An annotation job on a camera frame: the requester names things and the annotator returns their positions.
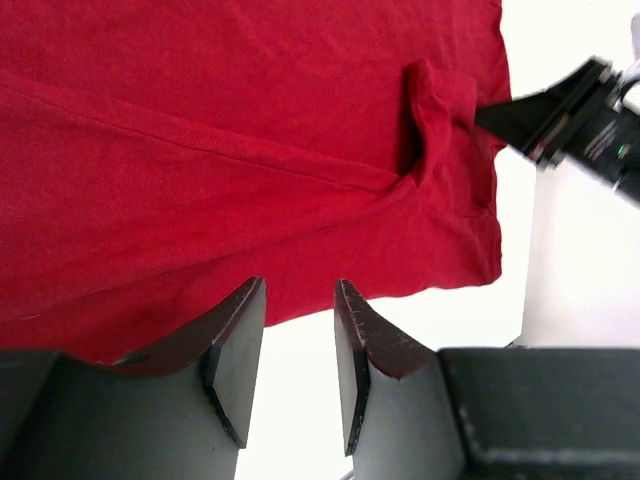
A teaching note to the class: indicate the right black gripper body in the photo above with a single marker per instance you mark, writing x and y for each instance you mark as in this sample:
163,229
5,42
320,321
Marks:
602,136

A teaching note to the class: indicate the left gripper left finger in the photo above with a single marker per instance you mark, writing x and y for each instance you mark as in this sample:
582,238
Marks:
178,408

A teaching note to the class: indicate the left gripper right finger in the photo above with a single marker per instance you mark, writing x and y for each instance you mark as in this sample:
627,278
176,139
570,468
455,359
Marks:
409,412

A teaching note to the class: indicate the red t shirt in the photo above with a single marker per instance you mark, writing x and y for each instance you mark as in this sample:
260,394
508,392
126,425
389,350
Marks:
156,154

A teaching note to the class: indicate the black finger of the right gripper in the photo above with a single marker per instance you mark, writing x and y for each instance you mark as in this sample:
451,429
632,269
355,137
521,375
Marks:
530,123

